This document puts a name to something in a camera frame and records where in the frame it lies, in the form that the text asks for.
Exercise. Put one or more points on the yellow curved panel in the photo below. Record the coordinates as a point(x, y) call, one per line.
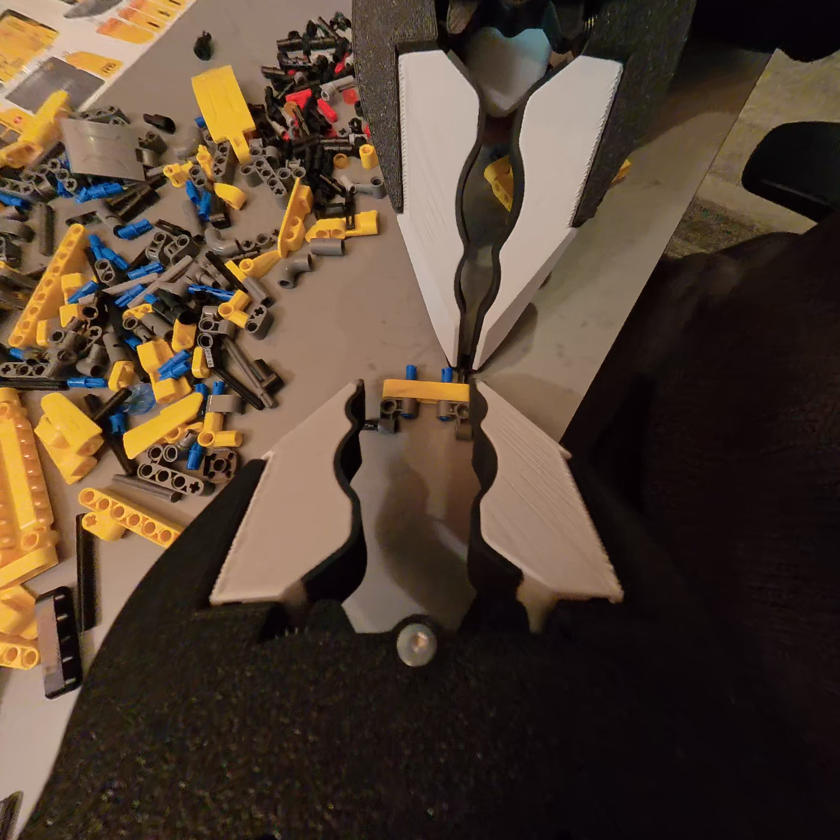
point(220, 98)

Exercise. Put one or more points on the yellow frame assembly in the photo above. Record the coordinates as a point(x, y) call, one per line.
point(502, 180)

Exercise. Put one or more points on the short black connector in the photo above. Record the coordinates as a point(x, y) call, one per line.
point(203, 46)

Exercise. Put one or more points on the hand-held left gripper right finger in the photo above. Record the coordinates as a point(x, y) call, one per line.
point(541, 518)

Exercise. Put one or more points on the black chair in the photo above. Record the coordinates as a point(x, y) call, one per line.
point(794, 170)

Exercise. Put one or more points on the yellow beam with blue pins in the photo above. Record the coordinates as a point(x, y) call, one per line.
point(426, 390)

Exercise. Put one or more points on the pile of toy building parts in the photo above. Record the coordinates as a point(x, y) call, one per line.
point(154, 358)

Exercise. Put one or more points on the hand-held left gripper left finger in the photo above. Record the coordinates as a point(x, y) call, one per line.
point(292, 512)

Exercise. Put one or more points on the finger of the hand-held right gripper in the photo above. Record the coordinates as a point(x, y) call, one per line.
point(433, 164)
point(558, 164)

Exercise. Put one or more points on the printed instruction sheet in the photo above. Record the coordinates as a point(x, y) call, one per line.
point(26, 39)

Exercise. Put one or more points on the grey curved panel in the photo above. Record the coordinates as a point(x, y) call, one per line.
point(102, 148)

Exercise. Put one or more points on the person's dark knit clothing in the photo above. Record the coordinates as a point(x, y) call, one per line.
point(722, 492)

